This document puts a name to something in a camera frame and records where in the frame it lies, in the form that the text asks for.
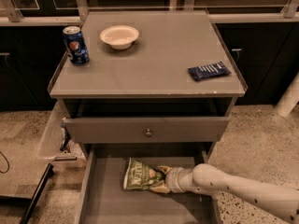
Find white post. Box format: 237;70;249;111
275;72;299;117

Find black floor bar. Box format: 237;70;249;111
19;163;53;224

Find metal cabinet handle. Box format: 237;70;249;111
231;49;242;62
0;52;10;67

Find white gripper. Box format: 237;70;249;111
149;165;184;194

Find metal cabinet handle left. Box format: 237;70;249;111
0;52;10;67

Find dark background cabinets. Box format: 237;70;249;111
0;0;298;111

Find snack bags in bin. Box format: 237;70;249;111
60;119;83;156

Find black cable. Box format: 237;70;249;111
0;150;10;175

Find green jalapeno chip bag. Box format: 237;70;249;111
123;158;165;190

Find metal cabinet handle right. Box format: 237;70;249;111
231;49;242;62

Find grey top drawer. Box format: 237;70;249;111
64;117;229;144

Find grey open middle drawer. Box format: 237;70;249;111
74;145;221;224

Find dark blue snack bar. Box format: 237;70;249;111
187;62;231;81

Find grey drawer cabinet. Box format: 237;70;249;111
50;11;247;152

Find blue pepsi can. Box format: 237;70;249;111
63;26;89;65

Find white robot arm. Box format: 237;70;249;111
150;163;299;224

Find round metal drawer knob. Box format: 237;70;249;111
145;129;152;137

